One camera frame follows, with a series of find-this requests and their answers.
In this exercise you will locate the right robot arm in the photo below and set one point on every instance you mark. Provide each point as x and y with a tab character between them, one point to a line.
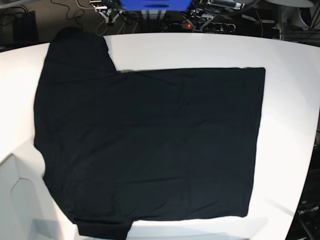
110	10

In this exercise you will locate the black power strip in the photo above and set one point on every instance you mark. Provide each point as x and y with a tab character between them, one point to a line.
211	27

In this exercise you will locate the black T-shirt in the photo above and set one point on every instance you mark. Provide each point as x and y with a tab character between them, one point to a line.
155	145

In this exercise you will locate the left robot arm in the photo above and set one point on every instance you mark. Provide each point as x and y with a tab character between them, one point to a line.
213	16

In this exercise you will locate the blue plastic bin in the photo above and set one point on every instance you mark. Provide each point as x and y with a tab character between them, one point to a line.
168	5

